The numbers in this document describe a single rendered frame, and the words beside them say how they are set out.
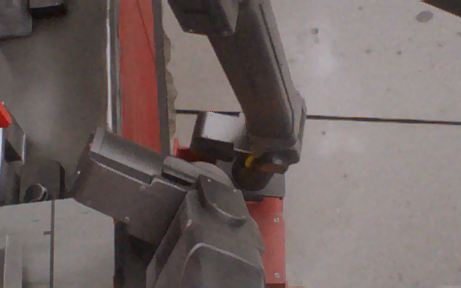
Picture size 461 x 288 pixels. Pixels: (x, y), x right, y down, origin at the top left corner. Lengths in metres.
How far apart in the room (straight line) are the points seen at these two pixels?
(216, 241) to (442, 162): 1.54
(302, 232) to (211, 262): 1.39
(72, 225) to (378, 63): 1.44
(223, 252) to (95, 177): 0.13
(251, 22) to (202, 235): 0.19
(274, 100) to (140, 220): 0.23
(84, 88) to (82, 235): 0.30
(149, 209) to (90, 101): 0.50
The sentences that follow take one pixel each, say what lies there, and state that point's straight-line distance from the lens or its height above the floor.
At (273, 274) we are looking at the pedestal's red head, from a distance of 0.95.
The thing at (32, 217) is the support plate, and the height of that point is 1.00.
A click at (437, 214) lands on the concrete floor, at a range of 1.86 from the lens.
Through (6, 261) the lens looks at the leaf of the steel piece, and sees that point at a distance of 0.70.
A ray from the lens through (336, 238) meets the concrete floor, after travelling 1.79.
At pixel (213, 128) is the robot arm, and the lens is 0.84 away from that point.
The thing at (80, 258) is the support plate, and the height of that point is 1.00.
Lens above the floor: 1.69
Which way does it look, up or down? 63 degrees down
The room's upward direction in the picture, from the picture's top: 7 degrees counter-clockwise
